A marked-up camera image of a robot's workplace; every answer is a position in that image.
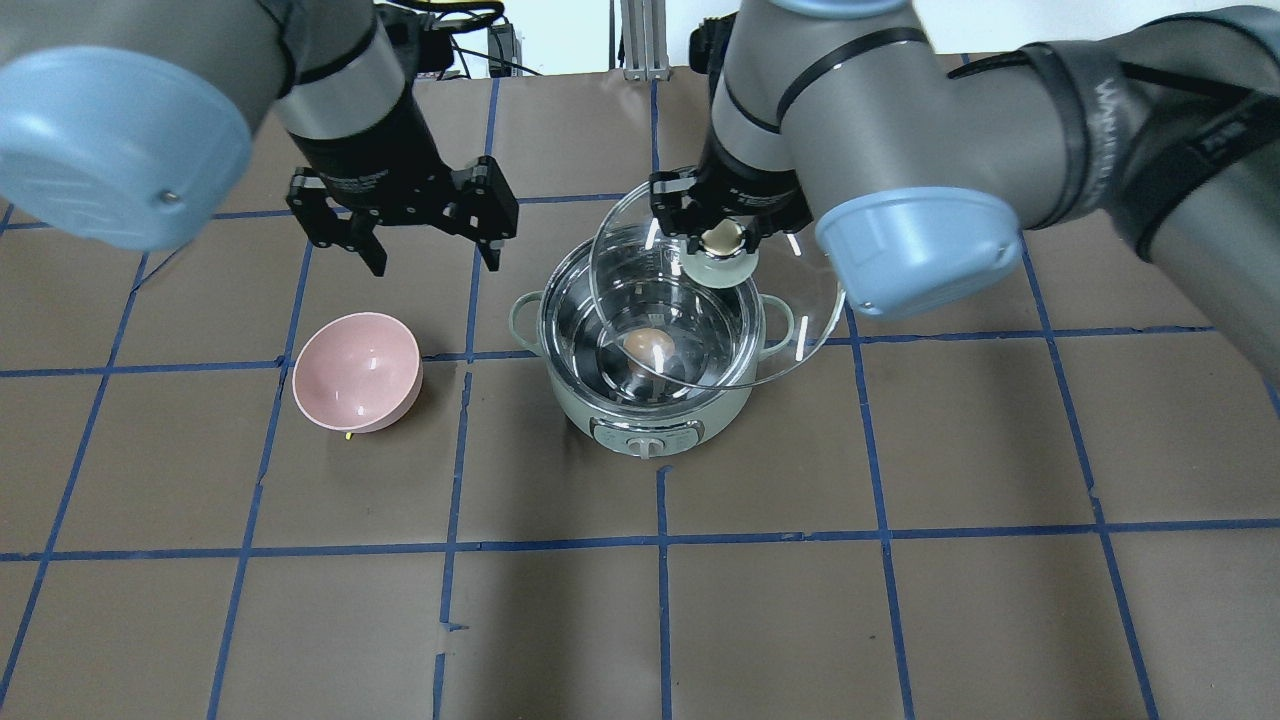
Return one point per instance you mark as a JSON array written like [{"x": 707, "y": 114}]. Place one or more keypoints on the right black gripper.
[{"x": 752, "y": 185}]

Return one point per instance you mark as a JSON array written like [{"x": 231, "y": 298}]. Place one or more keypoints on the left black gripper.
[{"x": 372, "y": 150}]

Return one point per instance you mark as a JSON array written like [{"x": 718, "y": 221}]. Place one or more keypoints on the glass pot lid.
[{"x": 738, "y": 320}]

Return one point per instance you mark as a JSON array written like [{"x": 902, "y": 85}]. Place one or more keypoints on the brown egg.
[{"x": 649, "y": 345}]

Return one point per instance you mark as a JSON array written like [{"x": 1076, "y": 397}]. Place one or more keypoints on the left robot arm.
[{"x": 129, "y": 122}]

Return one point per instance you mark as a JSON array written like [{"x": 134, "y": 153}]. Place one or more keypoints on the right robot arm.
[{"x": 920, "y": 183}]

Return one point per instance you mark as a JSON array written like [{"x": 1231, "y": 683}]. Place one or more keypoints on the pale green steel pot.
[{"x": 621, "y": 409}]

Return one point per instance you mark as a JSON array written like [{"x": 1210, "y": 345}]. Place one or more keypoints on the pink bowl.
[{"x": 359, "y": 373}]

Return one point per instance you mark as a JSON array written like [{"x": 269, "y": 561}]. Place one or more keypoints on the aluminium frame post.
[{"x": 643, "y": 36}]

